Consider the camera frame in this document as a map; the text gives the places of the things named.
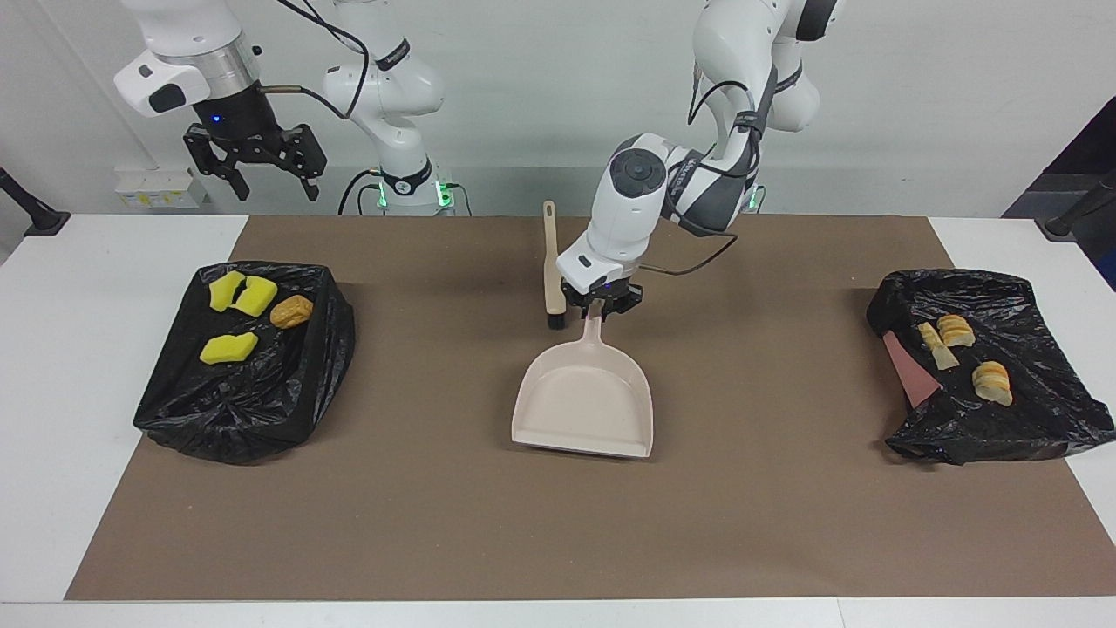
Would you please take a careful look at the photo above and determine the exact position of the black stand foot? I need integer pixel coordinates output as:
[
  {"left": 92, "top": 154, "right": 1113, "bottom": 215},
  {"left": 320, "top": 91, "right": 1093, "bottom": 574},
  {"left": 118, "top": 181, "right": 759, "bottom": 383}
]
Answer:
[
  {"left": 1044, "top": 170, "right": 1116, "bottom": 241},
  {"left": 0, "top": 166, "right": 71, "bottom": 238}
]

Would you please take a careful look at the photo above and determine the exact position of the beige plastic dustpan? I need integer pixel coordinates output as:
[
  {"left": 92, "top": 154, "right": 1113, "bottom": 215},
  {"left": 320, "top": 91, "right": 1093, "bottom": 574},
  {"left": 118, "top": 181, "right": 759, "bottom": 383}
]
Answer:
[{"left": 511, "top": 310, "right": 655, "bottom": 460}]

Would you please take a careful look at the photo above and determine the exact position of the white box on floor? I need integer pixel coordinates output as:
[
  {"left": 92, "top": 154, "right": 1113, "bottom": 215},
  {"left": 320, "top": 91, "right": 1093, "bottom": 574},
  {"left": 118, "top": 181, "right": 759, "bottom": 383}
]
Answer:
[{"left": 113, "top": 167, "right": 210, "bottom": 210}]

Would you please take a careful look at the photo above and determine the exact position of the brown bread roll toy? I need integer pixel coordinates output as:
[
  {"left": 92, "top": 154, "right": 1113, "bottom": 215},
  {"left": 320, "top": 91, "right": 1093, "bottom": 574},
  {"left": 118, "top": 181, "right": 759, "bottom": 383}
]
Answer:
[{"left": 269, "top": 294, "right": 314, "bottom": 330}]

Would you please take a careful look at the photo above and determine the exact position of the pink bin with black bag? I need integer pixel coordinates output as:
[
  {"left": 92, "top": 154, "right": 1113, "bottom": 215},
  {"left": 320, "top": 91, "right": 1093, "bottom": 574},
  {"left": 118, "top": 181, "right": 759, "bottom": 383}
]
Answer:
[{"left": 866, "top": 269, "right": 1116, "bottom": 467}]

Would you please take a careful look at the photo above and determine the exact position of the brown table mat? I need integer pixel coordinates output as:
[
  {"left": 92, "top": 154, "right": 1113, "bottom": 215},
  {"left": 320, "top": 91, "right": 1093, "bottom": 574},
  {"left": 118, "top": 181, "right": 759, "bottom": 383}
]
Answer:
[{"left": 65, "top": 215, "right": 1116, "bottom": 603}]

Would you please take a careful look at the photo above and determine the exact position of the black bag lined bin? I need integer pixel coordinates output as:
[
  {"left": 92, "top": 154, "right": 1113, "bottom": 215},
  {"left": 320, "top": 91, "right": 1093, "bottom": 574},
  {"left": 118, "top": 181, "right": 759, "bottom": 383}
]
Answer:
[{"left": 133, "top": 260, "right": 357, "bottom": 465}]

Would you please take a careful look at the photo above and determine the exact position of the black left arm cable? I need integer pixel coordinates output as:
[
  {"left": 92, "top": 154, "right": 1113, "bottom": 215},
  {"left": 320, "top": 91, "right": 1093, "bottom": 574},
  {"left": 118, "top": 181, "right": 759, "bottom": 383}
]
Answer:
[{"left": 641, "top": 52, "right": 781, "bottom": 278}]

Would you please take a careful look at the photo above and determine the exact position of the orange striped croissant piece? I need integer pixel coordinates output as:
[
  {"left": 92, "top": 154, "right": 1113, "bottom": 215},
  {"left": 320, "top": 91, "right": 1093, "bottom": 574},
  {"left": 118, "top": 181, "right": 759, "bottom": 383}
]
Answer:
[{"left": 972, "top": 360, "right": 1014, "bottom": 407}]

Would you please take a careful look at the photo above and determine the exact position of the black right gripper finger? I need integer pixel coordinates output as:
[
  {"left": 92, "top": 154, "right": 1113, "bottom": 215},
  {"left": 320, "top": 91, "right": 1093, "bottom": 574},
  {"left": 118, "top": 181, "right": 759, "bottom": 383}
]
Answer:
[
  {"left": 182, "top": 125, "right": 251, "bottom": 201},
  {"left": 281, "top": 125, "right": 329, "bottom": 202}
]

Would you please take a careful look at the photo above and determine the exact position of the green and yellow sponge piece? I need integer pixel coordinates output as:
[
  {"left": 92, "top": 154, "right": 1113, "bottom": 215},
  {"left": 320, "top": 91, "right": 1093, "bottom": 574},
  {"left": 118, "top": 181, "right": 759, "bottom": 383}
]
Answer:
[{"left": 234, "top": 276, "right": 278, "bottom": 317}]

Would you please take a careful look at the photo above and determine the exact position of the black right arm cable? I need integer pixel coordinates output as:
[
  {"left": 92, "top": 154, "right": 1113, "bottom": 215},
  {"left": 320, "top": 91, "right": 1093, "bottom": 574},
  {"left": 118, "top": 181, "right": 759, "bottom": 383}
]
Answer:
[{"left": 262, "top": 0, "right": 411, "bottom": 120}]

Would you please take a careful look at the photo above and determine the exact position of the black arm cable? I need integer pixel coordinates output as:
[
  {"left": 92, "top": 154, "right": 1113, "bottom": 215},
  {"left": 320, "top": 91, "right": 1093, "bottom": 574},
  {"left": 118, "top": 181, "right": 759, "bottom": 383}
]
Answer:
[
  {"left": 641, "top": 52, "right": 781, "bottom": 278},
  {"left": 262, "top": 0, "right": 411, "bottom": 120}
]

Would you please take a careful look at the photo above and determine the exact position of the beige hand brush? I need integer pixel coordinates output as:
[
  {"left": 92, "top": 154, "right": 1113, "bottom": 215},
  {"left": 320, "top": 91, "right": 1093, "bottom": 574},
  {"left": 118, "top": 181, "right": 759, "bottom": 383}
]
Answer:
[{"left": 542, "top": 200, "right": 568, "bottom": 331}]

